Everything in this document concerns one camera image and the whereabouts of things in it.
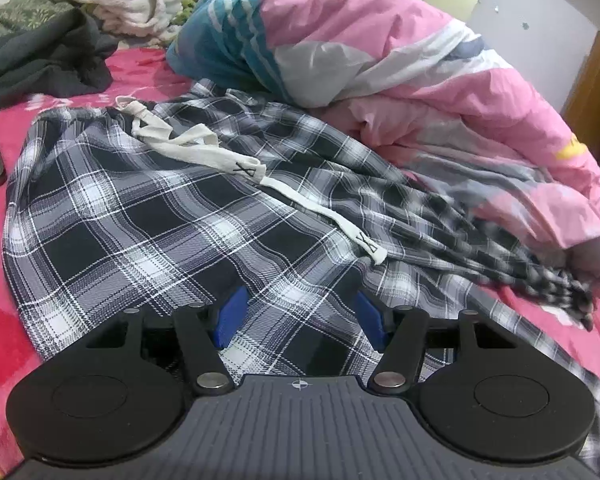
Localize black white plaid pants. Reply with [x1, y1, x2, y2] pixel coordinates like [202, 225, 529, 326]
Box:
[0, 78, 600, 480]

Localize pink floral bed blanket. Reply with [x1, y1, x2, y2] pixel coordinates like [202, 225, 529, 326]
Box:
[0, 48, 600, 477]

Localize pink blue patterned duvet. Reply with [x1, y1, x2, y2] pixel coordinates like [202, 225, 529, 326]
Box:
[165, 0, 600, 306]

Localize brown wooden door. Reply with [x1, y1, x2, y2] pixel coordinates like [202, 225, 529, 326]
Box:
[562, 30, 600, 163]

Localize dark grey garment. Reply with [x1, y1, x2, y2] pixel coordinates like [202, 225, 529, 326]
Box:
[0, 9, 118, 108]

